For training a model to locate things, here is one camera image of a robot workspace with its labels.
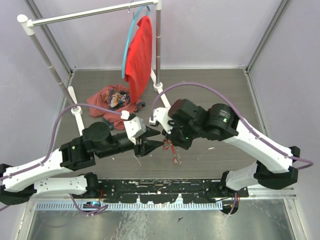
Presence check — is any red handled keyring with keys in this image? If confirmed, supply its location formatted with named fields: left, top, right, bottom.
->
left=162, top=138, right=182, bottom=166

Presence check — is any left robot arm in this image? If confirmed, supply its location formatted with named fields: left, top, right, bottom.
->
left=0, top=122, right=164, bottom=206

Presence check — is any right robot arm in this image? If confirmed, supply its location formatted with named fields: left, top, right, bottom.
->
left=160, top=99, right=300, bottom=197

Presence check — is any dark red printed shirt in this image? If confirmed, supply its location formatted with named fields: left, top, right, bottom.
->
left=86, top=83, right=146, bottom=131

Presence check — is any bright red shirt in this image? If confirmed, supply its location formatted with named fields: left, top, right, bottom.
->
left=124, top=16, right=153, bottom=103

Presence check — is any small electronics board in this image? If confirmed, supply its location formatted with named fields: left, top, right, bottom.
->
left=83, top=201, right=101, bottom=209

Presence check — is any blue clothes hanger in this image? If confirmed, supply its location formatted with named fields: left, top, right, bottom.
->
left=121, top=5, right=151, bottom=79

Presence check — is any white clothes rack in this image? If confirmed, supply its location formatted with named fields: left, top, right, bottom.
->
left=16, top=0, right=173, bottom=137

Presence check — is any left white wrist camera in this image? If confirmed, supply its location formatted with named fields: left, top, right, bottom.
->
left=120, top=110, right=147, bottom=145

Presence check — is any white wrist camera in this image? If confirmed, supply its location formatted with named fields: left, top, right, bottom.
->
left=149, top=107, right=173, bottom=134
left=120, top=110, right=147, bottom=145

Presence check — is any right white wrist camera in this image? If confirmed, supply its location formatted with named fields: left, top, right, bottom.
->
left=149, top=107, right=173, bottom=134

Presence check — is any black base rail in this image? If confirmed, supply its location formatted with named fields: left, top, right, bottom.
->
left=94, top=178, right=235, bottom=204

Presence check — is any grey cable duct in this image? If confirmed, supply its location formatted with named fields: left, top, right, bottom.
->
left=34, top=200, right=223, bottom=211

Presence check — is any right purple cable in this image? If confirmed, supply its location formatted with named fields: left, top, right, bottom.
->
left=152, top=82, right=315, bottom=170

